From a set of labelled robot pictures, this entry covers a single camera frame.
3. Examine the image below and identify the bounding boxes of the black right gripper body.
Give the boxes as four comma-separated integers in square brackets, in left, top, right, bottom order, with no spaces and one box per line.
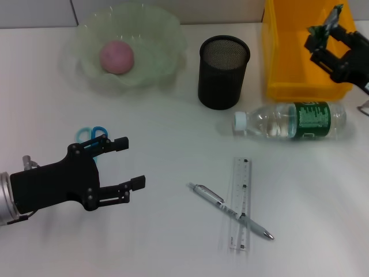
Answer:
[330,31,369,93]

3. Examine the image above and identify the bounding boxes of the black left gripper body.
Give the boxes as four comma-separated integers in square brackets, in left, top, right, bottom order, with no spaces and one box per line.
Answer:
[10,142,101,215]

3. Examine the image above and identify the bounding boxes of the green plastic wrapper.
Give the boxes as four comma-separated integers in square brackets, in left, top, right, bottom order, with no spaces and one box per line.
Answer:
[306,4,345,38]

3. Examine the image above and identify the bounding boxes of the clear bottle with green label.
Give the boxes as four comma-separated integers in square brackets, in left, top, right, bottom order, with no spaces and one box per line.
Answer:
[232,100,348,142]

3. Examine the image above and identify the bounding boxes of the pink toy peach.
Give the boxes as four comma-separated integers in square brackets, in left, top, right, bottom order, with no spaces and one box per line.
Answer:
[99,40,135,76]

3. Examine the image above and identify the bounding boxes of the blue and teal scissors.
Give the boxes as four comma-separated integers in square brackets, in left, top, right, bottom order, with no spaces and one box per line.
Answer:
[75,126,109,164]

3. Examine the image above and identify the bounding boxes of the silver ballpoint pen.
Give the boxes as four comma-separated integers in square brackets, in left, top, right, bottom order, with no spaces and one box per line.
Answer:
[187,182,275,241]

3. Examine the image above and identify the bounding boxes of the clear plastic ruler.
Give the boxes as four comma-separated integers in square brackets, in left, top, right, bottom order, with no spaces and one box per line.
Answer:
[229,156,253,250]

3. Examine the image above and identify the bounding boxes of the green translucent fruit bowl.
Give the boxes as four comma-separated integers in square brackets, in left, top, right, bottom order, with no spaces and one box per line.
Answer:
[62,2,188,93]

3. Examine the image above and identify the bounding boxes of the yellow plastic bin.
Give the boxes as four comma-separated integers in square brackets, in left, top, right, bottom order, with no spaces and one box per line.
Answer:
[261,0,363,102]

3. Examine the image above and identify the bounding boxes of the black mesh cup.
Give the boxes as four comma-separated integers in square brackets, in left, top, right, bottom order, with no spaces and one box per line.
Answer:
[197,35,251,110]

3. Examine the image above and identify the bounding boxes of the left gripper cable with plugs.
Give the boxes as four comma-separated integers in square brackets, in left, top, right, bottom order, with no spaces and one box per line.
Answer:
[7,155,40,224]

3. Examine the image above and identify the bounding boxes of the gripper cable with plugs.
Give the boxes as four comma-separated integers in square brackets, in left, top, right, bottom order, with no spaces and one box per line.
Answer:
[7,155,40,224]
[356,99,369,117]

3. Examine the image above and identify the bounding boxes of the right gripper cable with plugs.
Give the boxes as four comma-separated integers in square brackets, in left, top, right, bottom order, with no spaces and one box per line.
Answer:
[356,99,369,117]

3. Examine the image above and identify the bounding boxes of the grey vertical wall trim strip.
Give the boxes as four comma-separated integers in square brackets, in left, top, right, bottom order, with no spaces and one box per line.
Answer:
[70,0,80,27]

